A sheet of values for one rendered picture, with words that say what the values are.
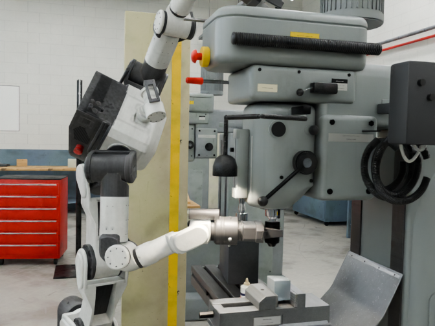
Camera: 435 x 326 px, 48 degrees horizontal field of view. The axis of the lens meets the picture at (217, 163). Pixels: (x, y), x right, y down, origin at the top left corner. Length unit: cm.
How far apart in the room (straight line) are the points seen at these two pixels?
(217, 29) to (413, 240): 86
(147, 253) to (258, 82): 62
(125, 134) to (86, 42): 898
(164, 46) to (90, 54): 882
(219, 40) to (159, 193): 193
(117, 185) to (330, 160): 66
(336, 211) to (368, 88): 743
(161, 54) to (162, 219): 165
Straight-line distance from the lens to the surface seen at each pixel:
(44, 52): 1058
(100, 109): 168
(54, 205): 594
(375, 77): 158
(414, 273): 163
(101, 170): 158
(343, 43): 147
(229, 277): 193
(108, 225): 158
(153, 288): 333
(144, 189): 319
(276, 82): 142
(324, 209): 884
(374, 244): 175
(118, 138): 165
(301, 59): 145
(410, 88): 132
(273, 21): 143
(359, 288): 176
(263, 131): 143
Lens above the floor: 152
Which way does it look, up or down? 3 degrees down
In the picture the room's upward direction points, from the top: 1 degrees clockwise
